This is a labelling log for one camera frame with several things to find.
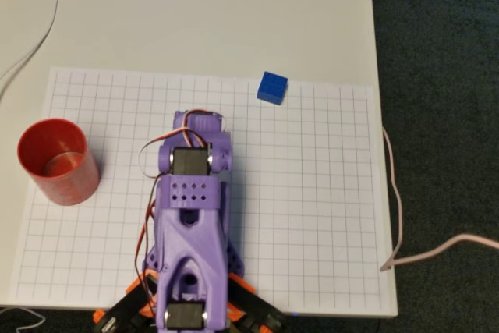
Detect blue brick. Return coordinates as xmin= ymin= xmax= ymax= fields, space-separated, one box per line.
xmin=256 ymin=71 xmax=289 ymax=106

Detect red cup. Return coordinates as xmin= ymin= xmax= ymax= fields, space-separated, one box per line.
xmin=16 ymin=117 xmax=101 ymax=207

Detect white grid paper sheet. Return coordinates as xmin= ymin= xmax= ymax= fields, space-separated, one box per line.
xmin=6 ymin=66 xmax=385 ymax=310

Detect black orange table clamp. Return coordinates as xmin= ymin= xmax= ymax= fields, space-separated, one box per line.
xmin=92 ymin=270 xmax=165 ymax=333
xmin=228 ymin=273 xmax=286 ymax=333

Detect red white black servo wires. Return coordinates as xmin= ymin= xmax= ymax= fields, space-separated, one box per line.
xmin=135 ymin=108 xmax=225 ymax=310

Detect pink cable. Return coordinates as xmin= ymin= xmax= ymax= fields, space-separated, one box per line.
xmin=369 ymin=0 xmax=499 ymax=273

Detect thin white floor cable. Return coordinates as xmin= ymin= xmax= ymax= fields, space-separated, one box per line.
xmin=0 ymin=306 xmax=47 ymax=331

